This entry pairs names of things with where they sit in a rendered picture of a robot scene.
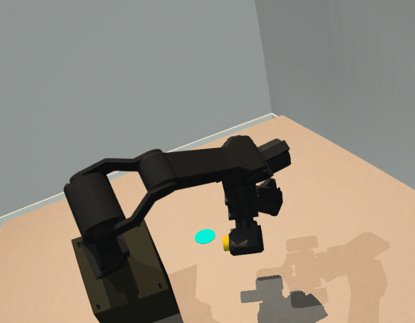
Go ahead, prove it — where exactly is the yellow tall cylinder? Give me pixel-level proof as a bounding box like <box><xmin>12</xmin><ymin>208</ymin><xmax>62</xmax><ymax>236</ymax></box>
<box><xmin>222</xmin><ymin>236</ymin><xmax>229</xmax><ymax>251</ymax></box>

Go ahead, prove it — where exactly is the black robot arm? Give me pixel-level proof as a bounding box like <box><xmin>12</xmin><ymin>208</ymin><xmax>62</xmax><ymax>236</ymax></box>
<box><xmin>63</xmin><ymin>135</ymin><xmax>291</xmax><ymax>279</ymax></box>

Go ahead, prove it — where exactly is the cyan circle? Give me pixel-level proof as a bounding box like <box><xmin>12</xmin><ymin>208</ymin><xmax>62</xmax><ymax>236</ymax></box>
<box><xmin>195</xmin><ymin>229</ymin><xmax>215</xmax><ymax>244</ymax></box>

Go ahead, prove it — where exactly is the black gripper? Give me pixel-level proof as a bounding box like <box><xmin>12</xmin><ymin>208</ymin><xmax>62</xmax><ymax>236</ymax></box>
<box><xmin>224</xmin><ymin>186</ymin><xmax>264</xmax><ymax>256</ymax></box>

